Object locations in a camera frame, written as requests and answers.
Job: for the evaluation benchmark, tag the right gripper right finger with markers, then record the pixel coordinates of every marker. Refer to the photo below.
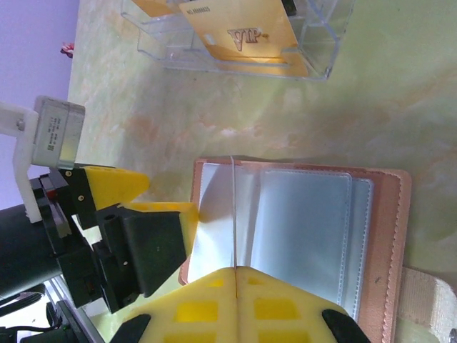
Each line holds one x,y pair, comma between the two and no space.
282,311

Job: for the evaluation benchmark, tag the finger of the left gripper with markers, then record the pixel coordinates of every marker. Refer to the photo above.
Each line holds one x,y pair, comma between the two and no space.
153,246
114,186

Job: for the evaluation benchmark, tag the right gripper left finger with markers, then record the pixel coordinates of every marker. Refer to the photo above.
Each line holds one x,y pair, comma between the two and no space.
200,311

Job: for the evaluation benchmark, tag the gold VIP card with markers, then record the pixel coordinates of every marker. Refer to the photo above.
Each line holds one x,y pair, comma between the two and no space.
242,32
153,7

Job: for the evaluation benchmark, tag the black patterned card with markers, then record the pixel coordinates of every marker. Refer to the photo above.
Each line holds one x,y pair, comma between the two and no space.
290,6

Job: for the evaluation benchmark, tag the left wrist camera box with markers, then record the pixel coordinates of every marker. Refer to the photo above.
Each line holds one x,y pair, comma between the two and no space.
57,132

